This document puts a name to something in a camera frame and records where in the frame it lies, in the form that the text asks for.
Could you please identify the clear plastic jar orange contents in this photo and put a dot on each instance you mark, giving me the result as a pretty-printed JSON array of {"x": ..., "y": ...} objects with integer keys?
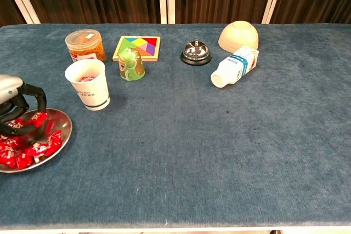
[{"x": 85, "y": 45}]

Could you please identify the green painted nesting doll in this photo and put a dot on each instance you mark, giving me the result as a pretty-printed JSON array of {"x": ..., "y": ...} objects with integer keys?
[{"x": 131, "y": 65}]

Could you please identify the white paper cup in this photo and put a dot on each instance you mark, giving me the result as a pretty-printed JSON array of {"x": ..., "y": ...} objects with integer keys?
[{"x": 90, "y": 94}]

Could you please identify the wooden tangram puzzle tray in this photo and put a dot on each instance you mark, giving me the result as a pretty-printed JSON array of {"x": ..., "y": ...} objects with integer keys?
[{"x": 142, "y": 45}]

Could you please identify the cream upturned bowl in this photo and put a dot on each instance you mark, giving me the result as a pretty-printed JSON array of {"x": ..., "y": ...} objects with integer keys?
[{"x": 238, "y": 36}]

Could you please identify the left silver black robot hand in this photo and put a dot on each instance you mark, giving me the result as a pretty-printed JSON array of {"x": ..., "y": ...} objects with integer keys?
[{"x": 9, "y": 86}]

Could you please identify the blue felt table cloth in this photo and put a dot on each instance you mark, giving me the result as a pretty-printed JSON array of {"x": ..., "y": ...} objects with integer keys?
[{"x": 192, "y": 149}]

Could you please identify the silver call bell black base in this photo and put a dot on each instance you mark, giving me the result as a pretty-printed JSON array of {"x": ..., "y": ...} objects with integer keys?
[{"x": 196, "y": 51}]

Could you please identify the round stainless steel plate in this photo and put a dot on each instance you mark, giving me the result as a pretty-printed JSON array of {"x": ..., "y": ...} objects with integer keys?
[{"x": 60, "y": 124}]

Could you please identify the white blue bottle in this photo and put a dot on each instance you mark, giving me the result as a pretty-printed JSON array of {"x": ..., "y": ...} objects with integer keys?
[{"x": 234, "y": 67}]

